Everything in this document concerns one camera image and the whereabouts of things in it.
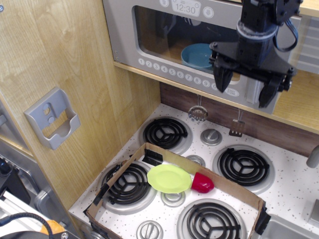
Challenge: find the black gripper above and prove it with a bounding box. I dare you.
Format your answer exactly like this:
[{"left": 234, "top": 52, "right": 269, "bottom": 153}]
[{"left": 209, "top": 37, "right": 297, "bottom": 108}]

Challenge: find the grey toy microwave door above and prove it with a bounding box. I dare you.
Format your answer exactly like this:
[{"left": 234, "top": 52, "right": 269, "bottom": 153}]
[{"left": 103, "top": 0, "right": 295, "bottom": 114}]

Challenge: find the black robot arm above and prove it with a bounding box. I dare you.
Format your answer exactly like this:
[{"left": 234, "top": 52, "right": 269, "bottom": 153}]
[{"left": 209, "top": 0, "right": 302, "bottom": 108}]

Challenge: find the hanging small spatula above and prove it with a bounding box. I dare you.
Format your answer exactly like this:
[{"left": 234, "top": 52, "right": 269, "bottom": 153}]
[{"left": 229, "top": 109, "right": 245, "bottom": 137}]

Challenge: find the blue plastic bowl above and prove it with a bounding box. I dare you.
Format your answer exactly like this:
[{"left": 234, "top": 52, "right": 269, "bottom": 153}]
[{"left": 180, "top": 43, "right": 213, "bottom": 74}]

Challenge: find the hanging silver strainer spoon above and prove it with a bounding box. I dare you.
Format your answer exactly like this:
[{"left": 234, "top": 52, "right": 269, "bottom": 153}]
[{"left": 188, "top": 95, "right": 208, "bottom": 123}]

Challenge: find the grey back stove knob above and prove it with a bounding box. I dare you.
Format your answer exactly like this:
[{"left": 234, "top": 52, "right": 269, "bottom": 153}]
[{"left": 200, "top": 129, "right": 222, "bottom": 146}]

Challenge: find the grey stove knob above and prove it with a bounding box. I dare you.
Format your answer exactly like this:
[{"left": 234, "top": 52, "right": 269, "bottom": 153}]
[
  {"left": 136, "top": 220, "right": 163, "bottom": 239},
  {"left": 200, "top": 129, "right": 222, "bottom": 146},
  {"left": 161, "top": 192, "right": 186, "bottom": 208},
  {"left": 186, "top": 155, "right": 206, "bottom": 167}
]

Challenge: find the back right stove burner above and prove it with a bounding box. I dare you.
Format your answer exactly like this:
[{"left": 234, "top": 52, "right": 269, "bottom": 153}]
[{"left": 212, "top": 144, "right": 275, "bottom": 194}]

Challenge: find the stove burner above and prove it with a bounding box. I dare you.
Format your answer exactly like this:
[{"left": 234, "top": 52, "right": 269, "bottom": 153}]
[
  {"left": 102, "top": 162, "right": 157, "bottom": 215},
  {"left": 176, "top": 199, "right": 248, "bottom": 239},
  {"left": 212, "top": 144, "right": 275, "bottom": 194},
  {"left": 139, "top": 117, "right": 193, "bottom": 155}
]

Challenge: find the grey middle stove knob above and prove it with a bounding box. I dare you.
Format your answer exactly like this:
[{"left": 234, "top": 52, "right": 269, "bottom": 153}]
[{"left": 186, "top": 155, "right": 206, "bottom": 167}]

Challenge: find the back left stove burner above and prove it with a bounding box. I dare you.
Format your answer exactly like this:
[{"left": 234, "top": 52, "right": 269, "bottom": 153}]
[{"left": 139, "top": 117, "right": 193, "bottom": 155}]

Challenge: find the grey faucet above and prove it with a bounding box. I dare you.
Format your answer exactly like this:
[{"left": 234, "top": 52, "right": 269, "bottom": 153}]
[{"left": 306, "top": 145, "right": 319, "bottom": 168}]

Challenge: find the red plastic cup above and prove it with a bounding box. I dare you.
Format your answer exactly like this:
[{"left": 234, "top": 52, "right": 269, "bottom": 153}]
[{"left": 191, "top": 172, "right": 215, "bottom": 193}]

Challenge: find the green plastic plate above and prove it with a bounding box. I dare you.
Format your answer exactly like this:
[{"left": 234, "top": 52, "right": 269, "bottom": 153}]
[{"left": 147, "top": 164, "right": 192, "bottom": 194}]

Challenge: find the grey centre stove knob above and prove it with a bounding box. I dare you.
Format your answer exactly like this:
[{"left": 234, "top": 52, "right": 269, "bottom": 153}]
[{"left": 161, "top": 192, "right": 186, "bottom": 208}]

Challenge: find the front right stove burner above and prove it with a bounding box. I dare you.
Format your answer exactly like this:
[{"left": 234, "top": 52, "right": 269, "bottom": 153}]
[{"left": 176, "top": 199, "right": 248, "bottom": 239}]

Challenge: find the steel sink basin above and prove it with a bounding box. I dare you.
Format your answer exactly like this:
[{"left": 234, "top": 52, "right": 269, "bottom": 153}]
[{"left": 258, "top": 215, "right": 319, "bottom": 239}]

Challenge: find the front left stove burner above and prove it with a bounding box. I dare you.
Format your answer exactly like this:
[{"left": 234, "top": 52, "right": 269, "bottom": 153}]
[{"left": 102, "top": 162, "right": 157, "bottom": 215}]

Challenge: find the grey front stove knob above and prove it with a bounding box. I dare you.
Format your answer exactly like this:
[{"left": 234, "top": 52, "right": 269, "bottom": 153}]
[{"left": 136, "top": 220, "right": 163, "bottom": 239}]

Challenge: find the orange object bottom left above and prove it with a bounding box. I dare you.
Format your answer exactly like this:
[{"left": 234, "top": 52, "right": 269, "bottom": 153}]
[{"left": 40, "top": 220, "right": 65, "bottom": 235}]

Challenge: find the grey wall phone holder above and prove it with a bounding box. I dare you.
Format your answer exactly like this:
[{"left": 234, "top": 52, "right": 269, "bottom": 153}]
[{"left": 24, "top": 87, "right": 81, "bottom": 150}]

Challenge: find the brown cardboard frame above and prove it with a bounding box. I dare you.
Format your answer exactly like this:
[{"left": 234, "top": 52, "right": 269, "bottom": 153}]
[{"left": 84, "top": 143, "right": 265, "bottom": 239}]

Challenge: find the grey oven door handle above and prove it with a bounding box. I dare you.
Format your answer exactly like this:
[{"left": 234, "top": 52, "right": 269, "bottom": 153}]
[{"left": 34, "top": 190, "right": 50, "bottom": 217}]

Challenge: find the black braided cable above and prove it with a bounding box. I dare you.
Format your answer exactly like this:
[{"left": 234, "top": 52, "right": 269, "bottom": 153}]
[{"left": 0, "top": 213, "right": 54, "bottom": 239}]

